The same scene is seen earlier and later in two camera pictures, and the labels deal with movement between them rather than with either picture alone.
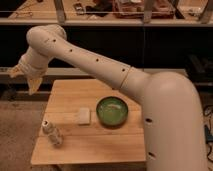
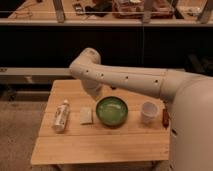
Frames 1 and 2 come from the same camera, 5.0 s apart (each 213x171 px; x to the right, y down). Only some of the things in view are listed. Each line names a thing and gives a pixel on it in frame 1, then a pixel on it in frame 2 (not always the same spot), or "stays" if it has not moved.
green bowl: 112,112 stays
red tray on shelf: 136,9 stays
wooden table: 90,122 stays
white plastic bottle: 52,134 → 61,114
